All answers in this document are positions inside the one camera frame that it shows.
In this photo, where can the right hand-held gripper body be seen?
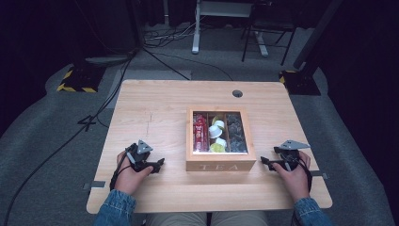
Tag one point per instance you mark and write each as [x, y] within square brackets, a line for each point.
[290, 157]

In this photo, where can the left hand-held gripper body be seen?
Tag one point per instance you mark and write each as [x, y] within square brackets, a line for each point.
[140, 152]

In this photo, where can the wooden tea box glass lid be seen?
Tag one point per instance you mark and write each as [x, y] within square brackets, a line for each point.
[219, 163]

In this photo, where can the person's right hand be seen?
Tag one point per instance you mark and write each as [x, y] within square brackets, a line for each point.
[296, 182]

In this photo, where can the person's left hand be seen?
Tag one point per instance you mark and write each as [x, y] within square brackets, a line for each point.
[128, 180]

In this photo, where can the grey metal table clamp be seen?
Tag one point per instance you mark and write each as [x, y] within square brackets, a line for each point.
[320, 174]
[95, 185]

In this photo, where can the pile of dark tea bags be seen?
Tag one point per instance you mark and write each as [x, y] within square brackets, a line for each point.
[236, 133]

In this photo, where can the stack of red packets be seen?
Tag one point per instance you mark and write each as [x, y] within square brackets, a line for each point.
[200, 133]

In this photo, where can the person's left leg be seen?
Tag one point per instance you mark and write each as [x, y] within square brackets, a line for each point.
[177, 219]

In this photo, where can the person's leg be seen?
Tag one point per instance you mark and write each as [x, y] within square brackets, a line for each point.
[240, 219]
[177, 219]

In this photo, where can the person's right leg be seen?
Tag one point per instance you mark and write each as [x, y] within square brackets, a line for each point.
[240, 219]

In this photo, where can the black slanted stand hazard-striped base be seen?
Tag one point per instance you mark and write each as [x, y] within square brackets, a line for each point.
[302, 81]

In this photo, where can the dark curtain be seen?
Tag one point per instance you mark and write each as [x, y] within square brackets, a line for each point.
[31, 37]
[373, 69]

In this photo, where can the black chair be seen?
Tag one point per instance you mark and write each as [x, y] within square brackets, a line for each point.
[269, 25]

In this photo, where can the white desk frame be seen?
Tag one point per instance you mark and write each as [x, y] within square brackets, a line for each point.
[196, 31]

